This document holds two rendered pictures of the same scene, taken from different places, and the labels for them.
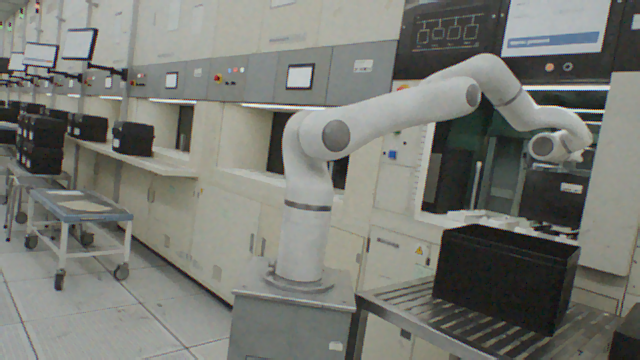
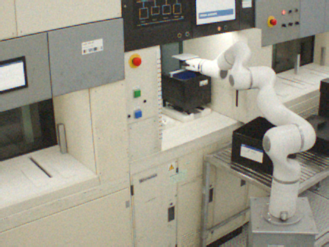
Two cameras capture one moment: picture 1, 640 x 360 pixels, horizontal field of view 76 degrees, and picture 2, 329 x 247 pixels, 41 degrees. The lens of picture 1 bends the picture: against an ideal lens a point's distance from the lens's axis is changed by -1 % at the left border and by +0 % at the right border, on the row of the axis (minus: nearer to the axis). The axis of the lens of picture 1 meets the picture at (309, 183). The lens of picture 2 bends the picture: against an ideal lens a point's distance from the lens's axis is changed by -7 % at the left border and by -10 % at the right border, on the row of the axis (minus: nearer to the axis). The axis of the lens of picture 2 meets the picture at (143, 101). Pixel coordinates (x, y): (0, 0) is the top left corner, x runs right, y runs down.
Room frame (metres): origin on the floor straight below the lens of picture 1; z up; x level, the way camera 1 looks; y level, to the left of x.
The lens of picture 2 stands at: (1.37, 1.69, 1.91)
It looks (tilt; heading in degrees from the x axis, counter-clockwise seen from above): 20 degrees down; 278
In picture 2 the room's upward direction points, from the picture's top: 2 degrees counter-clockwise
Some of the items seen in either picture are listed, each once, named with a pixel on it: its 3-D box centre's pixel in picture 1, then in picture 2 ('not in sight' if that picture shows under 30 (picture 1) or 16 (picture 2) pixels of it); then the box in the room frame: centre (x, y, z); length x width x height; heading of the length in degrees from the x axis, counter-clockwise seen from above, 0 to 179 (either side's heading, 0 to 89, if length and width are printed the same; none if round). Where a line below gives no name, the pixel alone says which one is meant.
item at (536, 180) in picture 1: (564, 190); (186, 82); (1.50, -0.92, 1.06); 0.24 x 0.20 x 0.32; 44
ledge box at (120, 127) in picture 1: (132, 137); not in sight; (3.39, 1.48, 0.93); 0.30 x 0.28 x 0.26; 41
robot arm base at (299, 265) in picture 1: (302, 242); (283, 195); (1.02, 0.00, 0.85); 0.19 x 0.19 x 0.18
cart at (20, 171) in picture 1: (36, 189); not in sight; (4.13, 2.74, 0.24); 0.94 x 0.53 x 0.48; 43
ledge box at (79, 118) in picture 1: (90, 127); not in sight; (4.26, 2.31, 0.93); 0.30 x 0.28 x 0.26; 46
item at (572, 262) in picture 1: (506, 270); (265, 144); (1.05, -0.54, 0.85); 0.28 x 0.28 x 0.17; 52
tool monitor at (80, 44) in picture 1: (99, 54); not in sight; (3.65, 1.95, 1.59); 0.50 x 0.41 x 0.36; 134
